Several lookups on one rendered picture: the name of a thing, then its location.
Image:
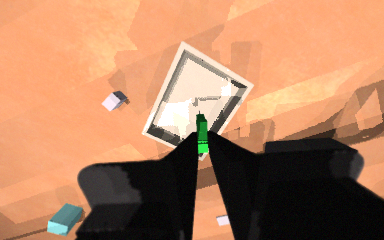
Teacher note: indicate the green blade fuse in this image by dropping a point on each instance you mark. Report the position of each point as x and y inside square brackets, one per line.
[202, 129]

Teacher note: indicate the white open tray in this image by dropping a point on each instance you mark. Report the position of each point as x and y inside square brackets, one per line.
[194, 82]

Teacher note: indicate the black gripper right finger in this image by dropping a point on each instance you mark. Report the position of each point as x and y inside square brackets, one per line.
[244, 177]

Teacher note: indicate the teal rectangular block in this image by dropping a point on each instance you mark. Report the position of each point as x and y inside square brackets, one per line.
[64, 220]

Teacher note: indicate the black fuse block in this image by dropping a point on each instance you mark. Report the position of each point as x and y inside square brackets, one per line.
[305, 145]

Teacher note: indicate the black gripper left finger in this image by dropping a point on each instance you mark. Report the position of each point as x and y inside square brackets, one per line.
[172, 179]

